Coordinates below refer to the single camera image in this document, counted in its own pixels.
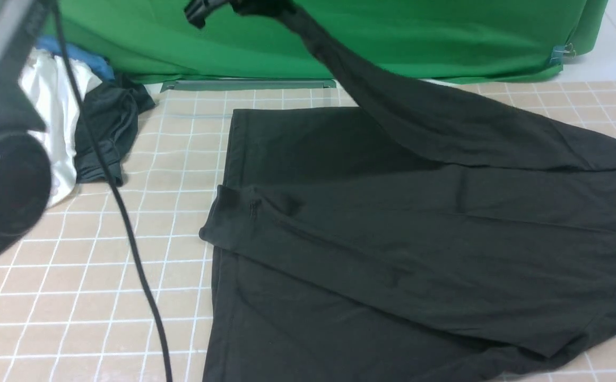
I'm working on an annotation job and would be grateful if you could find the blue crumpled garment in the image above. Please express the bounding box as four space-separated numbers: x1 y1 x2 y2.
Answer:
35 36 115 81

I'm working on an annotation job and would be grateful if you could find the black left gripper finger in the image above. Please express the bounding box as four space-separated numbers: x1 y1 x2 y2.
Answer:
184 0 232 30

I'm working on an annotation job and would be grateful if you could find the gray metal base bar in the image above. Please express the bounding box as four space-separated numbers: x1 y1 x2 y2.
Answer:
159 79 337 93

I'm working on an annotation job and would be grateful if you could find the blue binder clip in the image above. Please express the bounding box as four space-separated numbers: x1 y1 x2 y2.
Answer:
549 43 577 66

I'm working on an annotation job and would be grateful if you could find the dark gray long-sleeve shirt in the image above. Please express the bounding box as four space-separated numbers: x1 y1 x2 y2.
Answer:
199 1 616 381

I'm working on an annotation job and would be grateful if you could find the dark gray crumpled garment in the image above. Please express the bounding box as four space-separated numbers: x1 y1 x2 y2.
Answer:
74 72 155 187

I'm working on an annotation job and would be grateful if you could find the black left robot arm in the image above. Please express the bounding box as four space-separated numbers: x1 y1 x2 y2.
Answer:
0 1 82 254

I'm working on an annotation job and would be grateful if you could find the white crumpled shirt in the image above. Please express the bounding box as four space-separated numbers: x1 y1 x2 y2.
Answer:
18 48 80 208

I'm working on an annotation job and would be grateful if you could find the green backdrop cloth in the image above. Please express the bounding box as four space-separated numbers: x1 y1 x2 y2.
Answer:
59 1 607 84

